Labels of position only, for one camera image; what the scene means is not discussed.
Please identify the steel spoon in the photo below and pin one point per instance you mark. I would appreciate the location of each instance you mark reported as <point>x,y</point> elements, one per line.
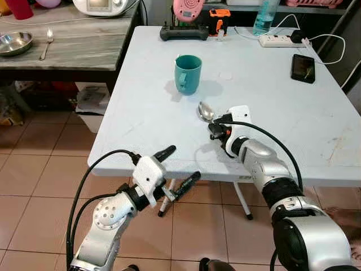
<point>206,111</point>

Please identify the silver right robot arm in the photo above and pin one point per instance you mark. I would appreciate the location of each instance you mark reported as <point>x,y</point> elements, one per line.
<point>265,164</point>

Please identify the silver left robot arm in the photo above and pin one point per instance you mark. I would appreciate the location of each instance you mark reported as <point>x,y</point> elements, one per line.
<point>107,217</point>

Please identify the white table leg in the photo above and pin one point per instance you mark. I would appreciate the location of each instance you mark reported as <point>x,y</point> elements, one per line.
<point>243,200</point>
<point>166,199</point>

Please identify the white folding table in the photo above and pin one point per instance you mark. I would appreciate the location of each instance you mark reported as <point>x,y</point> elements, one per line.
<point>271,113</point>

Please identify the teal ceramic mug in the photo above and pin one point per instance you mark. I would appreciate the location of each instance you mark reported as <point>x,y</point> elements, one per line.
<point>188,73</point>

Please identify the robot right leg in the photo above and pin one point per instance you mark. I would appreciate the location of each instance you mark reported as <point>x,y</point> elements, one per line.
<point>214,265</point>

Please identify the robot leg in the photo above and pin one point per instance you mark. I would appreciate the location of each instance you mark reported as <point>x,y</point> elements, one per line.
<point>128,268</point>
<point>214,265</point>

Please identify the robot left leg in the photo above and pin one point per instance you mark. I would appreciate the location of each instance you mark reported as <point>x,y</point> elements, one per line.
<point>128,268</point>

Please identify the white storage bin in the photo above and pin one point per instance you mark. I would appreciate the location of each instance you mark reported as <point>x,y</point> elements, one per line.
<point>90,104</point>

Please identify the white power strip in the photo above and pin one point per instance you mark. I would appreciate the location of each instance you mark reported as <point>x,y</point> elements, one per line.
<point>275,40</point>

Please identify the black smartphone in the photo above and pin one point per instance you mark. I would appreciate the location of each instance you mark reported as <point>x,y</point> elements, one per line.
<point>303,68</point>

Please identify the black remote controller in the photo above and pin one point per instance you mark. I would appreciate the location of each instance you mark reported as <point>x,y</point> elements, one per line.
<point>183,32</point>

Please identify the orange black device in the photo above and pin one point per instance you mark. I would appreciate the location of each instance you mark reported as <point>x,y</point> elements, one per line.
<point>219,21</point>

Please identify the black plug adapter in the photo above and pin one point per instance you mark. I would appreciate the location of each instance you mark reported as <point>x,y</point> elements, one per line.
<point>297,37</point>

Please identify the clear blue water bottle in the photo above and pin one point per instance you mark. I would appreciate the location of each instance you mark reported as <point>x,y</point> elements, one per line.
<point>265,16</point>

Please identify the pink round device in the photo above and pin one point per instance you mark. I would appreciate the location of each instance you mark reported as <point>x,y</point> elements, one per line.
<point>188,8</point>

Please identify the grey wooden side table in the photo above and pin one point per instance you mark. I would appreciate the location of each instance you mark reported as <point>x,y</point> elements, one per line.
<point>79,48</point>

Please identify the pink plastic basket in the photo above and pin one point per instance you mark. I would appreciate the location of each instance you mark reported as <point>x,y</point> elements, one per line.
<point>307,3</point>

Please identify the bare person foot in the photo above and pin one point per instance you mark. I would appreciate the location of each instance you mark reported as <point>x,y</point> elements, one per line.
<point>356,249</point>

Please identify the white kitchen appliance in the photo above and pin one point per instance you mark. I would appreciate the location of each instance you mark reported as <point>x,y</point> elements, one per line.
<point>104,7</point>

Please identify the steel fork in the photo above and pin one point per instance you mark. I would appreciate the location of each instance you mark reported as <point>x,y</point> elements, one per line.
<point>49,36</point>

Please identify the steel bowl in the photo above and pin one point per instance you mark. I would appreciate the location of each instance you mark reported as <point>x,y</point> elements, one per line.
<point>14,43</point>

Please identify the pink round object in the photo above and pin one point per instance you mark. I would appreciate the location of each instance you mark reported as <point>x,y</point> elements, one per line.
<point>48,3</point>

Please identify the red cup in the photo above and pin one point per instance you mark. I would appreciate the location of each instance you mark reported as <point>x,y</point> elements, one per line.
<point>20,8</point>

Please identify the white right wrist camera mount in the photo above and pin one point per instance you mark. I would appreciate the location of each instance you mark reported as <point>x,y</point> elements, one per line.
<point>240,114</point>

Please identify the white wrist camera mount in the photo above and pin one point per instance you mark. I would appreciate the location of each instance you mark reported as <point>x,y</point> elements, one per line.
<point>240,114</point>
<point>149,175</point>

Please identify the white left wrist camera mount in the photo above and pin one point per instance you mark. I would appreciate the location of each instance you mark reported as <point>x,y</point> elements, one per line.
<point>149,175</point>

